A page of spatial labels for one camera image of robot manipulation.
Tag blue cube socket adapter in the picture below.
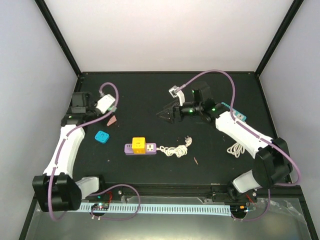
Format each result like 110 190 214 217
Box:
94 130 110 144

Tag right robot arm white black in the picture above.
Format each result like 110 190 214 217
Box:
156 81 293 202

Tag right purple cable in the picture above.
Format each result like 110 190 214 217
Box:
177 69 302 222

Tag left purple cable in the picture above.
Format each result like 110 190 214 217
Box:
47 82 140 222

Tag yellow cube socket adapter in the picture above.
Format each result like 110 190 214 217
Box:
131 137 146 155

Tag right circuit board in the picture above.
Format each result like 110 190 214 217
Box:
230 203 257 214

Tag left circuit board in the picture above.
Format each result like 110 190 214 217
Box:
91 202 110 211

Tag purple cable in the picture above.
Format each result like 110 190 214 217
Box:
177 69 302 222
47 82 140 222

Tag black frame post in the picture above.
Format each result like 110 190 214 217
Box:
255 0 304 77
34 0 82 77

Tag right black frame post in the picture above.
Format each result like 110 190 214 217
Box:
255 0 304 77

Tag white cord of purple strip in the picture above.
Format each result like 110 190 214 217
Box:
156 134 194 159

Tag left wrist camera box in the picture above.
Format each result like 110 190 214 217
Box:
95 94 116 114

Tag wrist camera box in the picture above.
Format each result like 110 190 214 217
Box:
95 94 116 114
168 85 185 106

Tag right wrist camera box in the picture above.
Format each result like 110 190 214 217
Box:
168 85 185 106

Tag white cord of teal strip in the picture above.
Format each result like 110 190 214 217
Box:
226 141 246 159

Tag black front rail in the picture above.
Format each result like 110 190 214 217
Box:
37 184 303 201

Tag circuit board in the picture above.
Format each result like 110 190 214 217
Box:
230 203 257 214
91 202 110 211

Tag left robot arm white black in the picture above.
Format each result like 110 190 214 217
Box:
32 92 115 212

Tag purple power strip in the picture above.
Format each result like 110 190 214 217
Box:
124 143 157 156

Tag light blue slotted cable duct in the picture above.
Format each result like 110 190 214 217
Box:
76 202 231 217

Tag left black frame post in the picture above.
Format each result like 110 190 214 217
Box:
34 0 82 77

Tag teal power strip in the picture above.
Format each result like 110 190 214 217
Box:
221 102 247 122

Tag pink cube socket adapter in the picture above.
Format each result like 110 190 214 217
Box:
106 115 117 127

